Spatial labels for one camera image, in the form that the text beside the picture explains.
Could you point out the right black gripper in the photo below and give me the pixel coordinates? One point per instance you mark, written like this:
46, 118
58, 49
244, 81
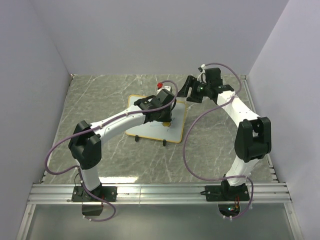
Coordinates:
190, 82

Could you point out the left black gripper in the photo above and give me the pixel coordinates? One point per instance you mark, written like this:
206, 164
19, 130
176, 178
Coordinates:
168, 118

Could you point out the yellow framed whiteboard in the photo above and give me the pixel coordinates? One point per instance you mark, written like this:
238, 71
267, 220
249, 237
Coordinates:
160, 131

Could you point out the yellow bone-shaped eraser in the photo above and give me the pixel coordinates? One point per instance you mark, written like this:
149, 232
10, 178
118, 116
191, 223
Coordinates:
166, 123

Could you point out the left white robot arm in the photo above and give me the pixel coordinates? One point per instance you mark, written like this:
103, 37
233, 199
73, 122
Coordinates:
88, 138

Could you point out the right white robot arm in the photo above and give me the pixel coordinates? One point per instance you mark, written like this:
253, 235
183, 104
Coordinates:
253, 137

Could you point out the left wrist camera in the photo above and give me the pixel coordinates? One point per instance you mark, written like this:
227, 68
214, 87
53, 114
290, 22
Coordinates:
164, 94

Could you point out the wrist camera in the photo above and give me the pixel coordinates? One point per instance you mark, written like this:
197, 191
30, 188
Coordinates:
210, 76
164, 94

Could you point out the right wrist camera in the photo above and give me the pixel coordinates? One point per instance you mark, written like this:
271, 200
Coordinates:
210, 76

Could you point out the aluminium mounting rail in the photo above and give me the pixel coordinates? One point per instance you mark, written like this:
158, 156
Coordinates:
155, 194

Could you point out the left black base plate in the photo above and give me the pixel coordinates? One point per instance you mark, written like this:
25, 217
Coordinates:
108, 193

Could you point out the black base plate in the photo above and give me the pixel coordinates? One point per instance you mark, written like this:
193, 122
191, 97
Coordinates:
219, 193
108, 193

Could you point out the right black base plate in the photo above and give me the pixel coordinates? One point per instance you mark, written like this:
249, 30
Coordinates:
219, 193

